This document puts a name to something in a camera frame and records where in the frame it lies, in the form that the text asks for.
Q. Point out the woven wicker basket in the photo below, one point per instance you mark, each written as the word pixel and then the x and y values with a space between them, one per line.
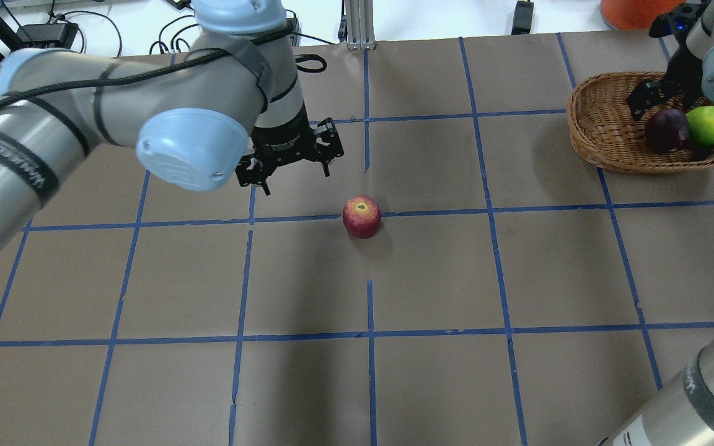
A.
pixel 603 132

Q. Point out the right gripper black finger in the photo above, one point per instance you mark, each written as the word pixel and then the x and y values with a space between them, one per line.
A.
pixel 636 112

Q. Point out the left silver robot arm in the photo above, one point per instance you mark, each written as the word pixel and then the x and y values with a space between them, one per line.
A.
pixel 233 107

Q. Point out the dark purple apple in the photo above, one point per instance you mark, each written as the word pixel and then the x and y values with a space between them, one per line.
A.
pixel 667 130

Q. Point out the black power brick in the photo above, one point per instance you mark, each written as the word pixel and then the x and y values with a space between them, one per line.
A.
pixel 294 28

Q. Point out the black power adapter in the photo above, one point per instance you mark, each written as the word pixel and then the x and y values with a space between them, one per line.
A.
pixel 522 18

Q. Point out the orange bucket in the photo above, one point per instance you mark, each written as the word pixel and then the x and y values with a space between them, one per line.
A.
pixel 626 15

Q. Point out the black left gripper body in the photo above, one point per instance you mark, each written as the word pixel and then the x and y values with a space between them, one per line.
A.
pixel 281 140

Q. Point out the black box on table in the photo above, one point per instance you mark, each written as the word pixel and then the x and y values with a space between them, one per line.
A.
pixel 44 38

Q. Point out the red apple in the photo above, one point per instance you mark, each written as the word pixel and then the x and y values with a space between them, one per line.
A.
pixel 361 217

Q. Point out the green apple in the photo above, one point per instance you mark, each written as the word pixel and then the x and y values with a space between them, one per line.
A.
pixel 701 125

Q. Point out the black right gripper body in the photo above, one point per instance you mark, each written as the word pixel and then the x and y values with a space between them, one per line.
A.
pixel 681 70

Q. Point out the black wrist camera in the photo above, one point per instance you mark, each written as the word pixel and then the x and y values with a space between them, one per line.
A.
pixel 677 22

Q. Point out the aluminium frame post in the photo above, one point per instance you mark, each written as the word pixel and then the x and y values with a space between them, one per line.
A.
pixel 359 25

